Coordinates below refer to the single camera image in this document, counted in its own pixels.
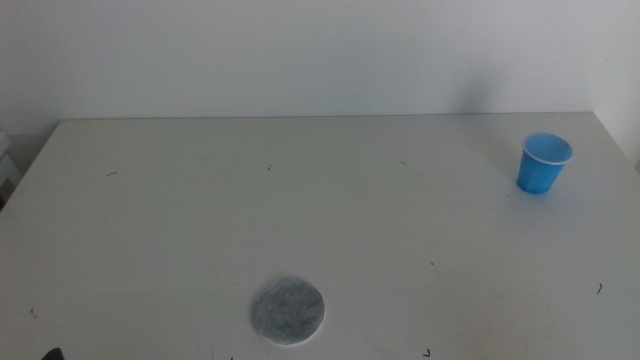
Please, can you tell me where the blue plastic cup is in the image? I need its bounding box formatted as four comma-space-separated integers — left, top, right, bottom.
516, 131, 575, 196

